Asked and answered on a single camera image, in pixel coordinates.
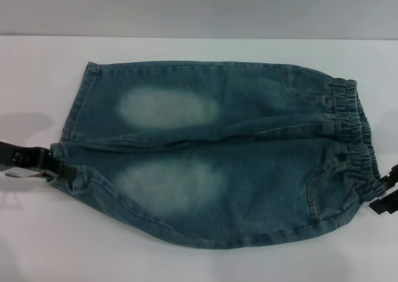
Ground blue denim shorts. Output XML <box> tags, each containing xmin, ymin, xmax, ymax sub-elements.
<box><xmin>49</xmin><ymin>60</ymin><xmax>388</xmax><ymax>242</ymax></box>

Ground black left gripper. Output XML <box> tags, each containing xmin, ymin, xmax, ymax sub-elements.
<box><xmin>0</xmin><ymin>140</ymin><xmax>79</xmax><ymax>184</ymax></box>

